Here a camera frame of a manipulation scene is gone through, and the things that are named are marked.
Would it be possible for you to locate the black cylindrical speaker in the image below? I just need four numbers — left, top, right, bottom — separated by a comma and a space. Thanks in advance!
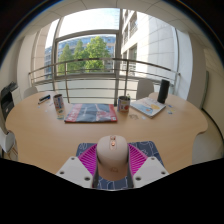
157, 78, 171, 104

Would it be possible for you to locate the beige computer mouse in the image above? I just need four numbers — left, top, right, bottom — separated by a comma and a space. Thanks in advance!
95, 134, 130, 182

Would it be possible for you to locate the white and blue booklet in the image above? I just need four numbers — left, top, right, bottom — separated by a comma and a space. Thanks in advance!
129, 96, 167, 119

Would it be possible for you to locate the grey metal railing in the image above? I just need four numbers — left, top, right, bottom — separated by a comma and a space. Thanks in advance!
27, 57, 181, 104

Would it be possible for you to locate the red magazine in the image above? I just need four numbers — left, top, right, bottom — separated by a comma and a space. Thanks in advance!
63, 102, 118, 124

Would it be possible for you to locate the dark blue patterned mouse pad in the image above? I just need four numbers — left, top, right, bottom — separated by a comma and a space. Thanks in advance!
75, 140, 165, 192

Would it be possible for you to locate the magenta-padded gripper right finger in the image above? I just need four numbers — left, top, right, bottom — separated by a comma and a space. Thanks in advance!
127, 143, 170, 190

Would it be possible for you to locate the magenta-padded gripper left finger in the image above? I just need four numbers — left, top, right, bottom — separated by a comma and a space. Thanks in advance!
55, 143, 100, 190

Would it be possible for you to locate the black and blue box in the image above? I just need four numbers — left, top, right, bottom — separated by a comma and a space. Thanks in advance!
37, 94, 52, 105

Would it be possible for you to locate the black office printer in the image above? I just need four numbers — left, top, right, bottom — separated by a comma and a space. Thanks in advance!
0, 81, 19, 122

